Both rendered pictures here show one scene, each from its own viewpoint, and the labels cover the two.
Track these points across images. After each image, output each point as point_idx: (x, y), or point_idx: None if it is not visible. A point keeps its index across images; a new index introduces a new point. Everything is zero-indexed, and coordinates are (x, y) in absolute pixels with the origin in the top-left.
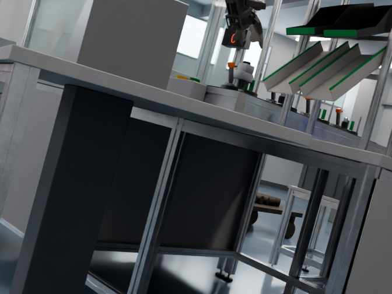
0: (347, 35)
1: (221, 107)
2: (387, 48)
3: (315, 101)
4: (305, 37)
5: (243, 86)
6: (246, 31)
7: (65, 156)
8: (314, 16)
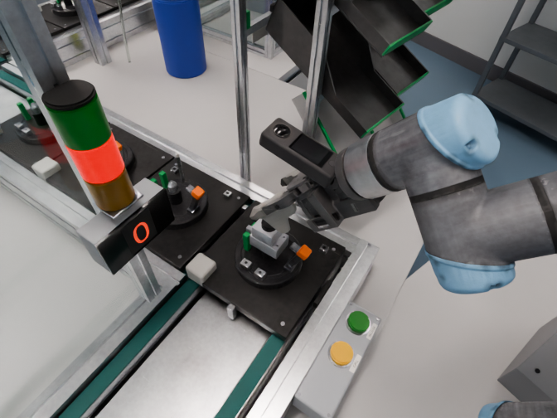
0: (417, 82)
1: (362, 281)
2: None
3: (247, 153)
4: (317, 109)
5: None
6: (165, 192)
7: None
8: (329, 70)
